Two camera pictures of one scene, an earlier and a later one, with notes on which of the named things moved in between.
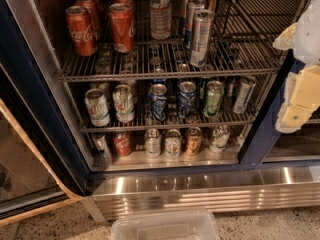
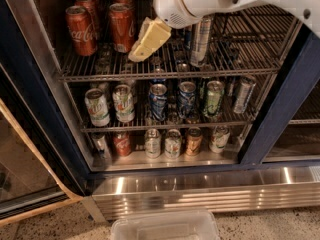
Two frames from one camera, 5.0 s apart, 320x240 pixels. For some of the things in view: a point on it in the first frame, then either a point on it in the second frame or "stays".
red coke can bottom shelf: (122, 141) stays
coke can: (81, 31) stays
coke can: (122, 27) stays
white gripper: (310, 34) to (167, 4)
